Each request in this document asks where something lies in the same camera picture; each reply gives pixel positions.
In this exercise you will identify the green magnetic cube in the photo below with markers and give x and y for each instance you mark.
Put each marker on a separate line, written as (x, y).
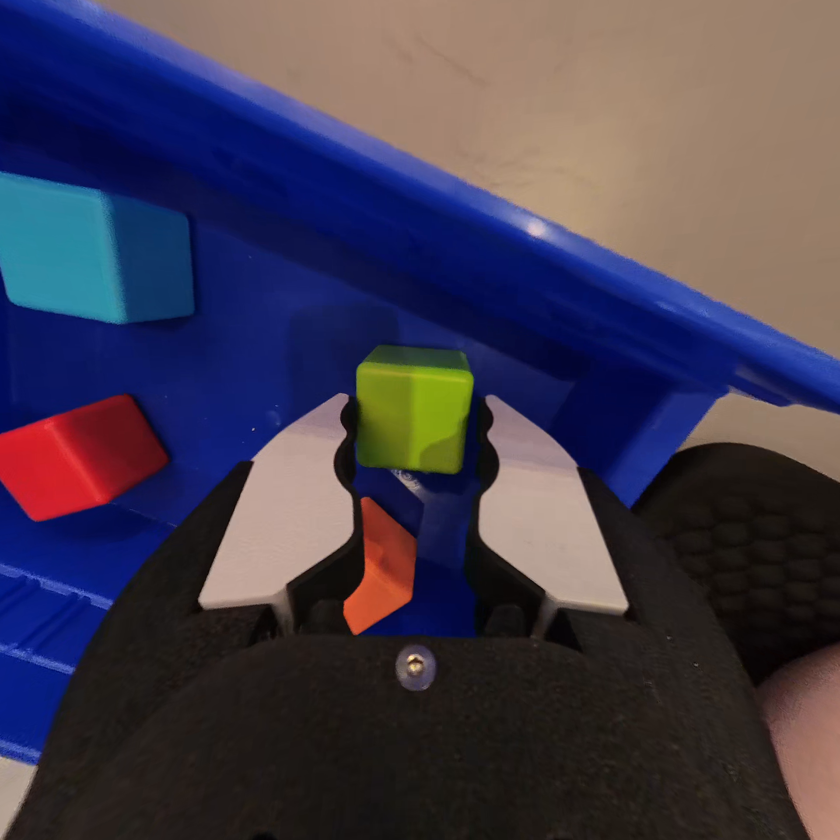
(414, 407)

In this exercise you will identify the red magnetic cube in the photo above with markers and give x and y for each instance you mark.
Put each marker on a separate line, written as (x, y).
(79, 453)

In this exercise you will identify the blue plastic bin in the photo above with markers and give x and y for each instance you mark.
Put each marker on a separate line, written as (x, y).
(394, 263)

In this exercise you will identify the black textured mat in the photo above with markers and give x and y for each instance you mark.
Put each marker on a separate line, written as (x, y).
(748, 551)

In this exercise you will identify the teal magnetic cube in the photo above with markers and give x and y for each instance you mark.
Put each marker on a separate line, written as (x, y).
(92, 250)

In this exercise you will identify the orange magnetic cube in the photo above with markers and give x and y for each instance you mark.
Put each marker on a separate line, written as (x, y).
(381, 571)

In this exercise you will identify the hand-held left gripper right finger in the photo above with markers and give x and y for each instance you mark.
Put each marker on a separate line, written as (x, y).
(551, 525)

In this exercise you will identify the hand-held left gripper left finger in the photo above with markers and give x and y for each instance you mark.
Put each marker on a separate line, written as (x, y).
(276, 525)

